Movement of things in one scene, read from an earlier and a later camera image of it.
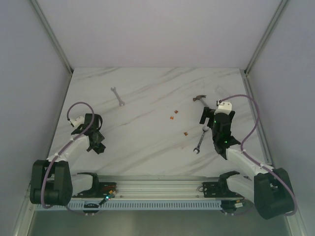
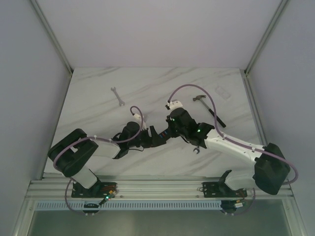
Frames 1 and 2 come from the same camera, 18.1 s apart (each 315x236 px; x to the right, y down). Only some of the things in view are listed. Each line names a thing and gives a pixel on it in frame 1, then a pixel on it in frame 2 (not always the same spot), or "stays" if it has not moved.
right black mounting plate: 218,189 stays
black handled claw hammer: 199,97 stays
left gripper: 96,143 -> 148,138
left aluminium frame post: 53,36 stays
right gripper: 206,113 -> 170,123
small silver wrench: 120,102 stays
